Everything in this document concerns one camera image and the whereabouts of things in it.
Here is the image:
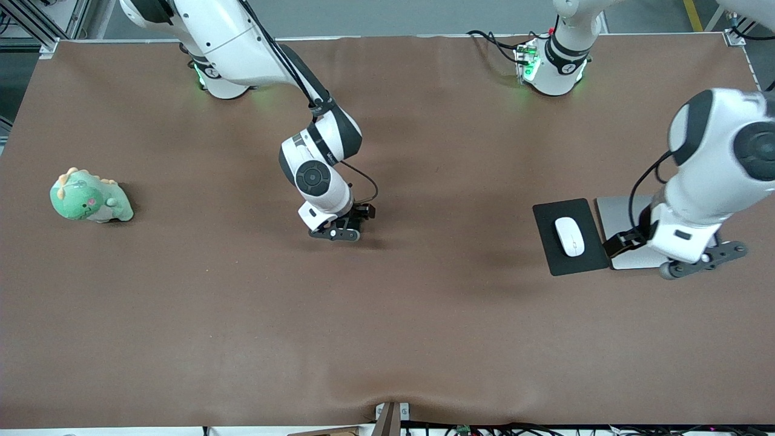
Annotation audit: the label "white computer mouse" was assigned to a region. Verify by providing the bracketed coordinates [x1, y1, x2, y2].
[555, 216, 585, 258]

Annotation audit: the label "black mouse pad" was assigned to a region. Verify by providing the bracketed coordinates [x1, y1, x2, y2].
[532, 197, 610, 277]

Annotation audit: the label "silver closed laptop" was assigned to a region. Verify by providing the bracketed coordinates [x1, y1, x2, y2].
[595, 194, 674, 271]

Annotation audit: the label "brown table cover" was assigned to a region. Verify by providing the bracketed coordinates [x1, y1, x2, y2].
[0, 33, 775, 429]

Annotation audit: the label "green dinosaur plush toy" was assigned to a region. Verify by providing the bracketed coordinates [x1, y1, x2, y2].
[50, 167, 134, 223]

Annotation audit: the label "metal table edge bracket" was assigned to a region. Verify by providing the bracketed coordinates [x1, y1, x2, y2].
[374, 401, 411, 424]

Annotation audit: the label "black base cables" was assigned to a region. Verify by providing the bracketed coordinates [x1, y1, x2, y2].
[466, 29, 536, 66]

